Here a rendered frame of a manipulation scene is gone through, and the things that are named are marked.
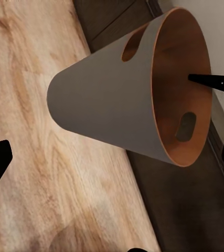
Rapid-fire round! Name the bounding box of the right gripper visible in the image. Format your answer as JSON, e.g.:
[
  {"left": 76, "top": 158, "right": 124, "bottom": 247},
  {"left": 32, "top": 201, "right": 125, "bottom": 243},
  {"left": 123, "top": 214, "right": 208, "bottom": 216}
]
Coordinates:
[{"left": 188, "top": 74, "right": 224, "bottom": 91}]

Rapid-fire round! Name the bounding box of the trash can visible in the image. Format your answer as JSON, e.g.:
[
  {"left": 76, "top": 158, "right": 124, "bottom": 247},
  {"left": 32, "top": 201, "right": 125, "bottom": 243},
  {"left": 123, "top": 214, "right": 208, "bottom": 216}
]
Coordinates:
[{"left": 47, "top": 7, "right": 213, "bottom": 167}]

